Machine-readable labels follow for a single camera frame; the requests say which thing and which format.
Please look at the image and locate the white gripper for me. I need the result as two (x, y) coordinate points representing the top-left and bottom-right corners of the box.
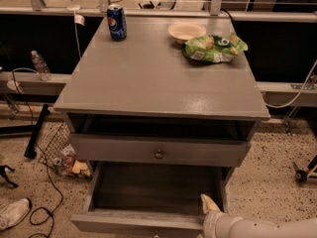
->
(200, 193), (242, 238)

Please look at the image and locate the grey drawer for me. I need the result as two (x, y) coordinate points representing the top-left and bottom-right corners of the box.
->
(70, 134), (251, 167)
(71, 162), (227, 238)

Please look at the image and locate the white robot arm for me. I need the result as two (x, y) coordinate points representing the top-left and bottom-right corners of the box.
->
(200, 193), (317, 238)

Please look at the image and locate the grey top drawer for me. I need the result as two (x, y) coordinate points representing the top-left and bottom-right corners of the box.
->
(70, 134), (251, 167)

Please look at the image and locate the grey drawer cabinet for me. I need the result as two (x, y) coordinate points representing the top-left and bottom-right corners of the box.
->
(53, 16), (271, 171)

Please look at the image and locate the black caster wheel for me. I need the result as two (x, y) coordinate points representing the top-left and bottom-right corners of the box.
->
(292, 155), (317, 183)

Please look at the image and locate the green chip bag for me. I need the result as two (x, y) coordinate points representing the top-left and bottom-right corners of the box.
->
(182, 33), (249, 63)

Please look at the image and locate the white paper bowl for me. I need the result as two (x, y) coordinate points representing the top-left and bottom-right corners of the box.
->
(168, 23), (206, 44)

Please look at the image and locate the black bar stand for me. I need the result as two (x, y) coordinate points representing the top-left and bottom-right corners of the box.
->
(24, 104), (50, 159)

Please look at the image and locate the white sneaker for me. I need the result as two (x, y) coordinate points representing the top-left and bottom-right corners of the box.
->
(0, 198), (32, 231)

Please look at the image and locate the blue pepsi can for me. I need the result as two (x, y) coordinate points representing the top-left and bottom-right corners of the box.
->
(107, 4), (127, 41)

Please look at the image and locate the clear plastic water bottle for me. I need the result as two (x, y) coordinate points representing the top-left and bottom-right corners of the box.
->
(31, 51), (52, 81)

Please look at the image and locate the wire mesh trash basket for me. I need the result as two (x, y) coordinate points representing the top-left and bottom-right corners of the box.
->
(39, 123), (91, 179)

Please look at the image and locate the white hanging cable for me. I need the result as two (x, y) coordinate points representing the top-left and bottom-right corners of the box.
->
(264, 59), (317, 110)

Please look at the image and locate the black floor cable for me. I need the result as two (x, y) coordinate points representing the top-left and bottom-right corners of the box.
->
(9, 67), (64, 238)

